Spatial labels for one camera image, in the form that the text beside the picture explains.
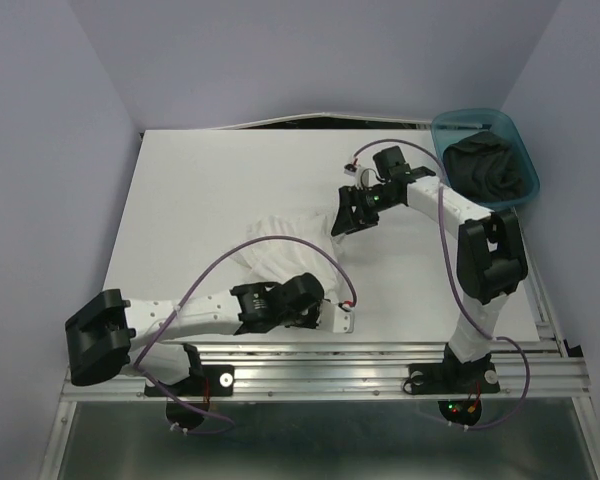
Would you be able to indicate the white pleated skirt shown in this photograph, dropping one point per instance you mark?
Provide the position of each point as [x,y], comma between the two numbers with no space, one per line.
[298,244]

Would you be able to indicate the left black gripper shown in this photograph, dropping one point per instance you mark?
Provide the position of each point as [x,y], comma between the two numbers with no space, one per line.
[312,320]

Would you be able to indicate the teal plastic basket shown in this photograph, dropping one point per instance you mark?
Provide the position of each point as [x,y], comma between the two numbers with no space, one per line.
[451,127]

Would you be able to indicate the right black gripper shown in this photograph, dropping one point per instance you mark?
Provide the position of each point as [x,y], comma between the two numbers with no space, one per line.
[347,219]

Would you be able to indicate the aluminium rail frame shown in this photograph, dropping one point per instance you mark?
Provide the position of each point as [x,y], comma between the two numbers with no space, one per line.
[553,436]

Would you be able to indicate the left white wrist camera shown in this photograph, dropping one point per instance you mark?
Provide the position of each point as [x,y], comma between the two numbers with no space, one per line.
[336,318]

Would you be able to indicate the black skirt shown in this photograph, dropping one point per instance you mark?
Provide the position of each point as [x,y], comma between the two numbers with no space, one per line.
[482,167]

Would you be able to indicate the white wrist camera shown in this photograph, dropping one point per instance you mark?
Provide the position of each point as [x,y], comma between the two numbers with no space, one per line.
[363,176]
[336,318]

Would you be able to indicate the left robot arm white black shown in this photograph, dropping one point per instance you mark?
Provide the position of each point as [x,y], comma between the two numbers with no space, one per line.
[112,335]

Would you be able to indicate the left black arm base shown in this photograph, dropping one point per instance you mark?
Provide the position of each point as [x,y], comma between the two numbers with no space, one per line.
[188,408]

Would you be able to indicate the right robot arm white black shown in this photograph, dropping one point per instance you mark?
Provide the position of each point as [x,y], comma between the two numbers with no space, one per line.
[490,259]

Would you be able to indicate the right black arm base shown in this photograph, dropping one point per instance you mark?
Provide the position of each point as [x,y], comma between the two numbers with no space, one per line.
[460,384]

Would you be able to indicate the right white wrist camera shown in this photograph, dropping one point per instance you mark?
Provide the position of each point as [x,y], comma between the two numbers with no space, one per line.
[363,176]

